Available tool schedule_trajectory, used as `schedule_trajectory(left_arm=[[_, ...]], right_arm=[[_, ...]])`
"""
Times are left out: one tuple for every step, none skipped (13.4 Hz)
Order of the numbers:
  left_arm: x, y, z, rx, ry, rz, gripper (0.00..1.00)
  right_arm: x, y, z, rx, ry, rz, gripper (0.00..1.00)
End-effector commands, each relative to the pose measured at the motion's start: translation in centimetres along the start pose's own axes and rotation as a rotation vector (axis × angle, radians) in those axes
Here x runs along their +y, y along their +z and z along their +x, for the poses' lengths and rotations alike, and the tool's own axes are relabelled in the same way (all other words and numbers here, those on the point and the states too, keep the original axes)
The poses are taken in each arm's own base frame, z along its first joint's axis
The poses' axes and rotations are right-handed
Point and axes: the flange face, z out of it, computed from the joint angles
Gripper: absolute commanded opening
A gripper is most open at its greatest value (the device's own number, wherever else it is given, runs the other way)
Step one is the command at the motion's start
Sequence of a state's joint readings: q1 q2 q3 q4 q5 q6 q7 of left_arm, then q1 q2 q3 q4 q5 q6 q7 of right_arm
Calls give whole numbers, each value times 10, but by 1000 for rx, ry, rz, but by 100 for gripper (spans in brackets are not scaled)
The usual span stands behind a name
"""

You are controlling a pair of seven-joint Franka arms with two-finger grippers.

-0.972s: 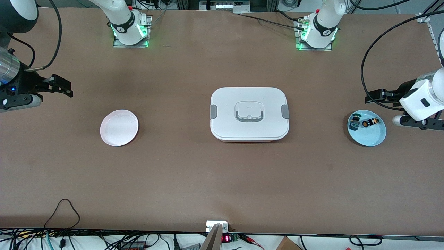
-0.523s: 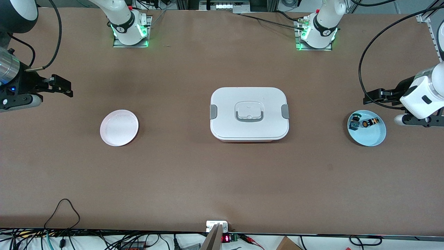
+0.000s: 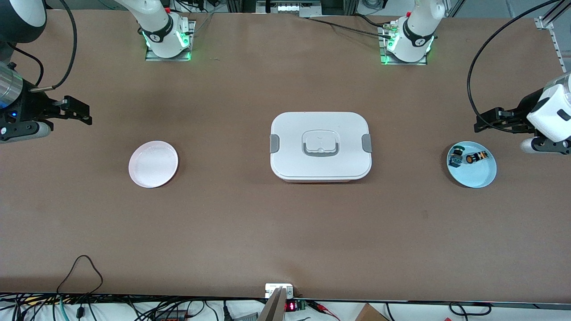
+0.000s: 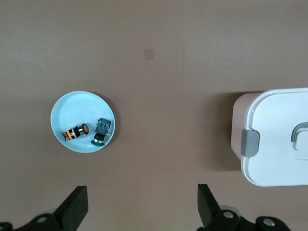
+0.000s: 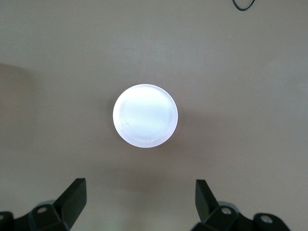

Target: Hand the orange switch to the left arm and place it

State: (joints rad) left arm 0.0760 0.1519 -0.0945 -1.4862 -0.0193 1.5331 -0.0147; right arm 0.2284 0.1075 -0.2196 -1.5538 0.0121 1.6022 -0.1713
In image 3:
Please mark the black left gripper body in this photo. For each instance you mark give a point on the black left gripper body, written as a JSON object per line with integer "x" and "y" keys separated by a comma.
{"x": 520, "y": 117}

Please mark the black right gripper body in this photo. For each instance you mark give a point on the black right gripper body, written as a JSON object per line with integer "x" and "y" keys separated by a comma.
{"x": 27, "y": 109}

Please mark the orange push-button switch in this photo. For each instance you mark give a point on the orange push-button switch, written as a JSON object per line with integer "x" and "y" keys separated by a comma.
{"x": 476, "y": 158}

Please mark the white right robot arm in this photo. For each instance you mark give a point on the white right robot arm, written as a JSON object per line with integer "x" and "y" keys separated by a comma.
{"x": 156, "y": 26}

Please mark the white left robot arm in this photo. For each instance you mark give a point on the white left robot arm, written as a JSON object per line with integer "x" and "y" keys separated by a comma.
{"x": 415, "y": 40}

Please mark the white lidded box grey clips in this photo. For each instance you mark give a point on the white lidded box grey clips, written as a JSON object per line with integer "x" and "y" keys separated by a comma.
{"x": 290, "y": 165}

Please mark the brown cardboard box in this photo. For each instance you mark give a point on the brown cardboard box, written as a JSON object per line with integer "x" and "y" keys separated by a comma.
{"x": 370, "y": 314}

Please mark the small white box device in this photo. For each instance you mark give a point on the small white box device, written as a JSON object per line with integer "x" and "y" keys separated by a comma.
{"x": 272, "y": 290}

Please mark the light blue round plate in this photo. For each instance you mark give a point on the light blue round plate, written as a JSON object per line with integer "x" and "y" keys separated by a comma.
{"x": 477, "y": 176}

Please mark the pink round plate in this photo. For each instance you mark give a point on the pink round plate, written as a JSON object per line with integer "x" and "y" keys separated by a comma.
{"x": 151, "y": 165}

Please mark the white electronics unit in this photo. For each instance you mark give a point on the white electronics unit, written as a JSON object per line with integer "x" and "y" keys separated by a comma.
{"x": 290, "y": 8}

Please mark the red clip lead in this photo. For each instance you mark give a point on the red clip lead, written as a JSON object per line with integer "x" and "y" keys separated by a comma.
{"x": 323, "y": 308}

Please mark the grey power adapter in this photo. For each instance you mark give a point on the grey power adapter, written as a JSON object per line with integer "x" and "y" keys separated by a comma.
{"x": 247, "y": 317}

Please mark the red digit display module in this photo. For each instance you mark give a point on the red digit display module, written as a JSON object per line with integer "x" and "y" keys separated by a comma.
{"x": 291, "y": 306}

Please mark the grey flat bar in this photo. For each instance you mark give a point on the grey flat bar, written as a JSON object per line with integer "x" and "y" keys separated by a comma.
{"x": 273, "y": 310}

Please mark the green push-button switch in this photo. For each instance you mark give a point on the green push-button switch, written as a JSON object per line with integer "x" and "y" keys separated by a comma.
{"x": 456, "y": 156}

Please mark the aluminium frame profile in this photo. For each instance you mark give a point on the aluminium frame profile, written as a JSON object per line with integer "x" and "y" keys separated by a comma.
{"x": 549, "y": 23}

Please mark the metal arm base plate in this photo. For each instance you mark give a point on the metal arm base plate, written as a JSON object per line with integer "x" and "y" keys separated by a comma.
{"x": 191, "y": 31}
{"x": 401, "y": 63}

